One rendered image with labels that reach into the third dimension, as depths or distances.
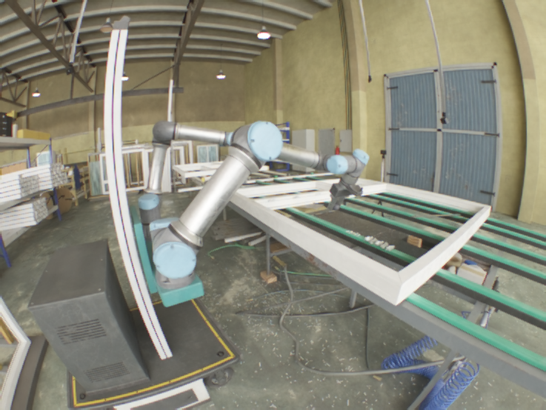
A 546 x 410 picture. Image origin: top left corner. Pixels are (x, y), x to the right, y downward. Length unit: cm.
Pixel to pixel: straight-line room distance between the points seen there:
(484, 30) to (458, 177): 450
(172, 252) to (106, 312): 41
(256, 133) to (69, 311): 86
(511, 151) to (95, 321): 747
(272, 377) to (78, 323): 107
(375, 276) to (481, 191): 651
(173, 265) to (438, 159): 722
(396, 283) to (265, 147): 51
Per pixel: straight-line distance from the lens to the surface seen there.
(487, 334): 68
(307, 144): 1080
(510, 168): 706
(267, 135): 65
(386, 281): 65
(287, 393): 143
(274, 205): 147
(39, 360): 210
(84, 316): 92
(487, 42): 787
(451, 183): 732
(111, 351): 103
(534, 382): 71
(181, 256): 62
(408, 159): 786
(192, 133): 122
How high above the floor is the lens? 126
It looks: 14 degrees down
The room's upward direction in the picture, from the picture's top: 1 degrees counter-clockwise
